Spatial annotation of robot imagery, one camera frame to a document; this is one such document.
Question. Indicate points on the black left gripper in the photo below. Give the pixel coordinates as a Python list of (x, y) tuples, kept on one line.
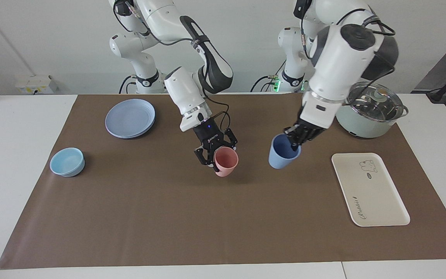
[(310, 131)]

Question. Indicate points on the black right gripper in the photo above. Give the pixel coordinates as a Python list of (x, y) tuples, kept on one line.
[(209, 135)]

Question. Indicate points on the pink plastic cup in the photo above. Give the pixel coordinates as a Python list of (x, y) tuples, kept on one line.
[(227, 162)]

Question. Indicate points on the blue plastic cup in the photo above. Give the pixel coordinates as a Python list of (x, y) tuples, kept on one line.
[(279, 159)]

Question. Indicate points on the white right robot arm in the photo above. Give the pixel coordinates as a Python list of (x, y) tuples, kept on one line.
[(184, 89)]

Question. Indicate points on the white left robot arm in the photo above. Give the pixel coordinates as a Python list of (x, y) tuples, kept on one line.
[(339, 66)]

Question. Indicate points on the cream tray with rabbit print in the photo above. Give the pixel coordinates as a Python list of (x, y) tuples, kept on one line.
[(374, 193)]

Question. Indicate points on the pale green electric pot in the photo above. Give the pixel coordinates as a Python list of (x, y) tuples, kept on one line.
[(362, 126)]

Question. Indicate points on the brown paper table mat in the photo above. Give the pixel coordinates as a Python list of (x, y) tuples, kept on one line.
[(207, 217)]

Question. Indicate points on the glass pot lid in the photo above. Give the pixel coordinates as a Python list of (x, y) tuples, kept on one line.
[(378, 104)]

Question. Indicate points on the pale blue plate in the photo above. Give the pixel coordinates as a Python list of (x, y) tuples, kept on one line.
[(130, 118)]

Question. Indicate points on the light blue bowl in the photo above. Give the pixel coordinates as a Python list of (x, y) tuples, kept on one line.
[(67, 162)]

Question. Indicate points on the white wall power strip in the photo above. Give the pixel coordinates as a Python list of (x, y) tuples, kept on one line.
[(37, 84)]

